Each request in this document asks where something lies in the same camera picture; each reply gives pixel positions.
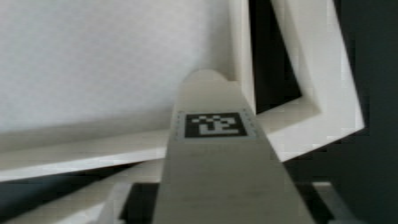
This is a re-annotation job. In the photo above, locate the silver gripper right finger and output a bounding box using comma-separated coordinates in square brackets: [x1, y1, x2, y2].
[294, 182, 362, 224]

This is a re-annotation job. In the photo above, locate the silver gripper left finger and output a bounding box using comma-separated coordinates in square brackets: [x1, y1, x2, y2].
[102, 182, 157, 224]

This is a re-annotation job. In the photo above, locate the white desk leg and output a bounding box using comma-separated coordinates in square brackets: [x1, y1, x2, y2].
[152, 70, 314, 224]

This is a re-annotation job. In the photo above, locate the white desk top tray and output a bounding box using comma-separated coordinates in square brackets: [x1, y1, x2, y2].
[0, 0, 251, 182]

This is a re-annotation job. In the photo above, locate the white right fence block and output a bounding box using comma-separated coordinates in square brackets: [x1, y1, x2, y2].
[257, 0, 363, 160]

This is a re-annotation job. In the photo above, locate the white front fence rail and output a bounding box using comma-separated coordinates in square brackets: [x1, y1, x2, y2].
[0, 159, 163, 224]

